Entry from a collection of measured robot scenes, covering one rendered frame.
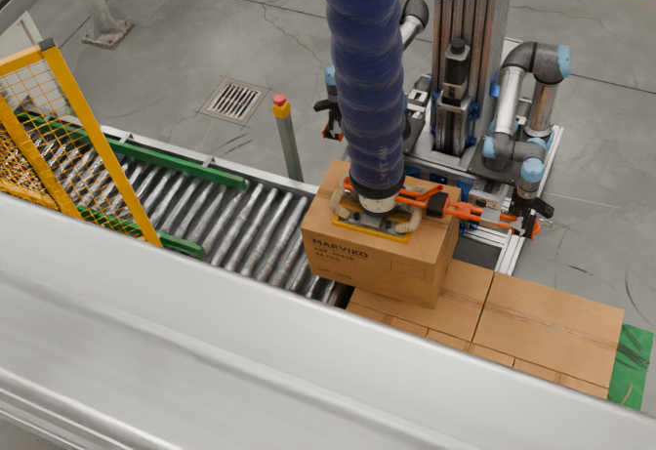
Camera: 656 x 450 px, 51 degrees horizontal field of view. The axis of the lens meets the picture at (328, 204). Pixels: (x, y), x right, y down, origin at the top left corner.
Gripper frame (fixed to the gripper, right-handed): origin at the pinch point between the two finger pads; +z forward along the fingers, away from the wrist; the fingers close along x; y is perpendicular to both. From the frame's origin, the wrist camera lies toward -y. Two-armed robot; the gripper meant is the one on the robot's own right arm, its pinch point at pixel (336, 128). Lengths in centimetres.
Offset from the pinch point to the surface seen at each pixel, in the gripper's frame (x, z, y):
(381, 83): -36, -70, 36
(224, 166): 6, 61, -75
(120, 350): -181, -201, 79
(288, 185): 5, 61, -35
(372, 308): -48, 66, 31
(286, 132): 21, 38, -40
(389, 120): -34, -51, 38
